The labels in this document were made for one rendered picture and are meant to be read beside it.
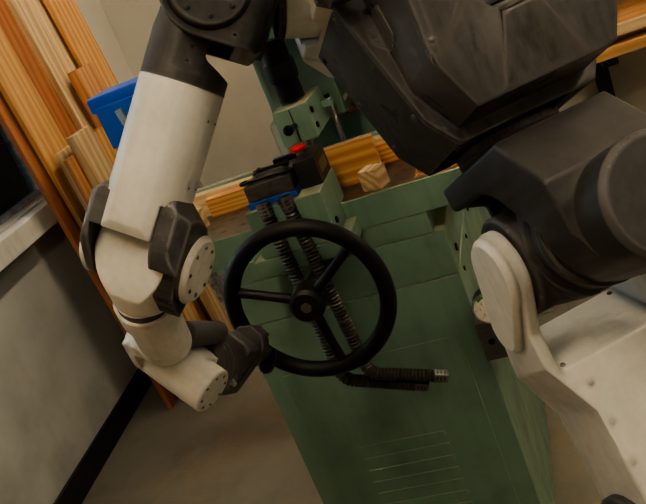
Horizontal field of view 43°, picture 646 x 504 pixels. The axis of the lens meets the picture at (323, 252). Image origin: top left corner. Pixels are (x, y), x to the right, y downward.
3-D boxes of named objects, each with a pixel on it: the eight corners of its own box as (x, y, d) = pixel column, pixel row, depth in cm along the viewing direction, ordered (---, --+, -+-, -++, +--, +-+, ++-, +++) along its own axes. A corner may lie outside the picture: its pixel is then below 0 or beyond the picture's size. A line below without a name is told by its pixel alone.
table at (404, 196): (156, 307, 151) (142, 279, 149) (206, 240, 179) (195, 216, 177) (478, 217, 133) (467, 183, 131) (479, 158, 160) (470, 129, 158)
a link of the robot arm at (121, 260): (189, 375, 100) (156, 304, 83) (115, 347, 102) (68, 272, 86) (226, 302, 105) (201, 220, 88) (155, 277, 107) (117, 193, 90)
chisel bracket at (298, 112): (287, 155, 157) (270, 114, 154) (302, 134, 169) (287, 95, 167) (323, 143, 155) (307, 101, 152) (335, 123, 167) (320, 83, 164)
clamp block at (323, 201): (261, 261, 144) (241, 215, 141) (279, 231, 156) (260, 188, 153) (340, 238, 139) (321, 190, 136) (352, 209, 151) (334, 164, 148)
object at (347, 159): (281, 206, 159) (265, 169, 156) (283, 204, 160) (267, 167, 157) (384, 175, 152) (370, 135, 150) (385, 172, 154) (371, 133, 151)
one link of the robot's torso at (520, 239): (680, 250, 80) (620, 144, 81) (564, 312, 78) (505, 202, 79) (617, 270, 93) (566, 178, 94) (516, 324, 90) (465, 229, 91)
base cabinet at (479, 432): (362, 598, 185) (238, 331, 161) (389, 438, 237) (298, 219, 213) (564, 569, 172) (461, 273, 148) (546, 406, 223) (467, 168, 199)
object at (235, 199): (212, 218, 170) (204, 200, 169) (215, 214, 172) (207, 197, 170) (511, 125, 151) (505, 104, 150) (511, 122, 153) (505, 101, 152)
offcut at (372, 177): (372, 184, 150) (365, 165, 149) (390, 181, 147) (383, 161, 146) (363, 192, 147) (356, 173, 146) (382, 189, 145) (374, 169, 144)
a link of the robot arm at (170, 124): (161, 310, 82) (224, 93, 81) (49, 271, 85) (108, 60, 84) (203, 303, 94) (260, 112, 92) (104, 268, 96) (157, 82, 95)
